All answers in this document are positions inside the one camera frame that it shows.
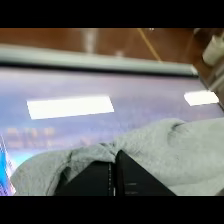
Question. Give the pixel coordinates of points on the silver frame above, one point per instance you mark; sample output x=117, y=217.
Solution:
x=215, y=71

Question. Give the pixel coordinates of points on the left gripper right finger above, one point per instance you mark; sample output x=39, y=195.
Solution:
x=136, y=180

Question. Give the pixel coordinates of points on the grey garment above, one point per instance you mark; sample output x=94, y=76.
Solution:
x=186, y=156

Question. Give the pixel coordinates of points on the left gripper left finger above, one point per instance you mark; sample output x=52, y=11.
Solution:
x=91, y=181

